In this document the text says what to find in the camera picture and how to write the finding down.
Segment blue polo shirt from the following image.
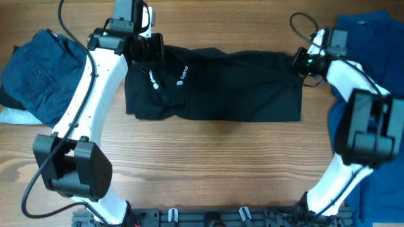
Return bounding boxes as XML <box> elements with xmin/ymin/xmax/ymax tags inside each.
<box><xmin>336</xmin><ymin>11</ymin><xmax>403</xmax><ymax>226</ymax></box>

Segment black cable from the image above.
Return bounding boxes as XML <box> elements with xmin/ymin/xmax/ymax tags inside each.
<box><xmin>20</xmin><ymin>0</ymin><xmax>151</xmax><ymax>227</ymax></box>
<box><xmin>289</xmin><ymin>11</ymin><xmax>389</xmax><ymax>221</ymax></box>

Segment folded white garment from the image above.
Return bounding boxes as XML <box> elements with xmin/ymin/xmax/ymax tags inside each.
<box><xmin>1</xmin><ymin>107</ymin><xmax>42</xmax><ymax>125</ymax></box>

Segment left black cable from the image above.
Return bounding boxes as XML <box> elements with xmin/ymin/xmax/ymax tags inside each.
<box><xmin>20</xmin><ymin>0</ymin><xmax>151</xmax><ymax>227</ymax></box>

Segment right black cable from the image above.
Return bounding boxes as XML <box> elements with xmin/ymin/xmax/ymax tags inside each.
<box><xmin>289</xmin><ymin>11</ymin><xmax>389</xmax><ymax>221</ymax></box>

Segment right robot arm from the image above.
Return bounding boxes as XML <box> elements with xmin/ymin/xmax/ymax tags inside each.
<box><xmin>291</xmin><ymin>28</ymin><xmax>403</xmax><ymax>226</ymax></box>

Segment black polo shirt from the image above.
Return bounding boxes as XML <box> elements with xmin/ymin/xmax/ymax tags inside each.
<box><xmin>124</xmin><ymin>46</ymin><xmax>302</xmax><ymax>122</ymax></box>

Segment folded black garment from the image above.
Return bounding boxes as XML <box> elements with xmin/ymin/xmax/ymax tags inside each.
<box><xmin>0</xmin><ymin>45</ymin><xmax>28</xmax><ymax>111</ymax></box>

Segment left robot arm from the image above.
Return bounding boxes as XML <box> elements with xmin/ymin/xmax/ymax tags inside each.
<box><xmin>33</xmin><ymin>1</ymin><xmax>164</xmax><ymax>226</ymax></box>

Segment folded navy blue shorts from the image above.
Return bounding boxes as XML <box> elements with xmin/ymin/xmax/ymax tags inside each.
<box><xmin>1</xmin><ymin>29</ymin><xmax>86</xmax><ymax>127</ymax></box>

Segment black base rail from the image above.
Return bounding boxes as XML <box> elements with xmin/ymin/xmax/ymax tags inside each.
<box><xmin>71</xmin><ymin>206</ymin><xmax>354</xmax><ymax>227</ymax></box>

